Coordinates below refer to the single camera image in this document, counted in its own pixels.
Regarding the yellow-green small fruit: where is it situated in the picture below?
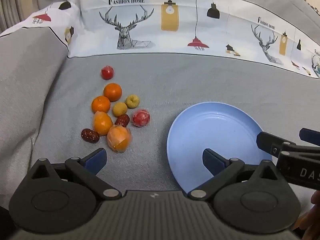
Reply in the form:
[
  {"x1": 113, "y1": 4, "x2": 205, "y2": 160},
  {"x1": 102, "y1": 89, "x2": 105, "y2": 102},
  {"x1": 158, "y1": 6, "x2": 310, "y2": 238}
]
[{"x1": 125, "y1": 94, "x2": 140, "y2": 109}]

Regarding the yellow-brown small fruit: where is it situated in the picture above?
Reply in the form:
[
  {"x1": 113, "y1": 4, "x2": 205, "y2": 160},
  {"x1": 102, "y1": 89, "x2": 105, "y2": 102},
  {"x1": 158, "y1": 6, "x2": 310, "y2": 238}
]
[{"x1": 112, "y1": 102, "x2": 128, "y2": 117}]

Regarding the blue round plate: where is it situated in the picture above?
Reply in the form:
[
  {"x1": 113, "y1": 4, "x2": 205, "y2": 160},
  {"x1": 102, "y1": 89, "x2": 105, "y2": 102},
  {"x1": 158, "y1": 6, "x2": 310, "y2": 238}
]
[{"x1": 167, "y1": 102, "x2": 272, "y2": 193}]

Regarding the round orange mandarin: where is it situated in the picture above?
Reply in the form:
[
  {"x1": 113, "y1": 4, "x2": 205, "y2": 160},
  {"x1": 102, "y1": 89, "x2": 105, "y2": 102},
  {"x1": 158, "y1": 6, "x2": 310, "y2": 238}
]
[{"x1": 103, "y1": 83, "x2": 122, "y2": 102}]

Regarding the person's right hand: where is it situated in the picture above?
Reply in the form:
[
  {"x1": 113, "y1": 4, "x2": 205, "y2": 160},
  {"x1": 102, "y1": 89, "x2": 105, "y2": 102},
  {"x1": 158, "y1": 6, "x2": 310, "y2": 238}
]
[{"x1": 293, "y1": 191, "x2": 320, "y2": 240}]

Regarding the grey ribbed curtain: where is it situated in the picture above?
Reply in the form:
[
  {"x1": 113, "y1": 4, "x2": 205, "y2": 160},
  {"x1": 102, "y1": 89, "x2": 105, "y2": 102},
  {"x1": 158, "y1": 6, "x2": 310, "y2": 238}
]
[{"x1": 0, "y1": 0, "x2": 24, "y2": 32}]

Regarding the plastic-wrapped orange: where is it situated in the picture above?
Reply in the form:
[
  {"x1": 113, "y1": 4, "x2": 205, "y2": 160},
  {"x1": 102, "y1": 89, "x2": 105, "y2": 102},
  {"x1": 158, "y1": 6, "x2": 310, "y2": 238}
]
[
  {"x1": 93, "y1": 111, "x2": 113, "y2": 135},
  {"x1": 107, "y1": 125, "x2": 132, "y2": 153}
]

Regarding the grey printed sofa cover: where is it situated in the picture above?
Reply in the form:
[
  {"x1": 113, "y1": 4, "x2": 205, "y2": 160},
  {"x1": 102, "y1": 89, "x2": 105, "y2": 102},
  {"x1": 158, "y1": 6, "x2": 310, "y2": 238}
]
[{"x1": 1, "y1": 0, "x2": 319, "y2": 207}]

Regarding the small red fruit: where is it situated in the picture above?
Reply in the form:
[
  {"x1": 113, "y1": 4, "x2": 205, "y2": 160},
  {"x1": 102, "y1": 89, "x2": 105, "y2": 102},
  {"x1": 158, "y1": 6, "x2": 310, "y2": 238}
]
[{"x1": 101, "y1": 66, "x2": 114, "y2": 80}]

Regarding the dark red jujube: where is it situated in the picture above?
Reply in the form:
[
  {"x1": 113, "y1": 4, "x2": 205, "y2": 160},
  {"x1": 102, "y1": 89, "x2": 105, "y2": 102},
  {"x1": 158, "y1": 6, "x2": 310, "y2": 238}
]
[
  {"x1": 81, "y1": 128, "x2": 100, "y2": 144},
  {"x1": 114, "y1": 114, "x2": 130, "y2": 127}
]

